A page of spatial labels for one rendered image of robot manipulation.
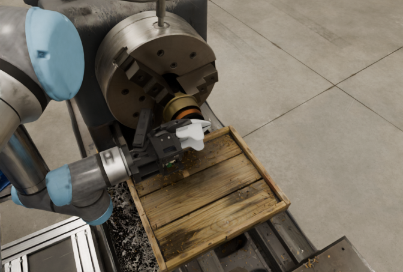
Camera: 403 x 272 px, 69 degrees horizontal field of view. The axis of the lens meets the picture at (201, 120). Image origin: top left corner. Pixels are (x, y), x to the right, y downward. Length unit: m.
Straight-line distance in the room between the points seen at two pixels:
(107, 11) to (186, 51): 0.23
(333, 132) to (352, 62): 0.90
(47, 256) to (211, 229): 1.00
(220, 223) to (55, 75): 0.54
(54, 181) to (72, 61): 0.27
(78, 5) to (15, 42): 0.45
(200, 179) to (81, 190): 0.34
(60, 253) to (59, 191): 0.98
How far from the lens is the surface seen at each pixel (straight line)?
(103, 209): 0.72
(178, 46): 0.74
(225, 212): 0.80
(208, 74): 0.78
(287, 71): 2.68
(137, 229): 1.11
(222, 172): 0.85
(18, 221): 2.03
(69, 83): 0.44
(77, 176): 0.63
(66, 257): 1.58
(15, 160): 0.66
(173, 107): 0.69
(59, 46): 0.42
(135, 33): 0.73
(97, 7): 0.84
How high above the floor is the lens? 1.61
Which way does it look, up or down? 48 degrees down
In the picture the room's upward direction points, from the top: straight up
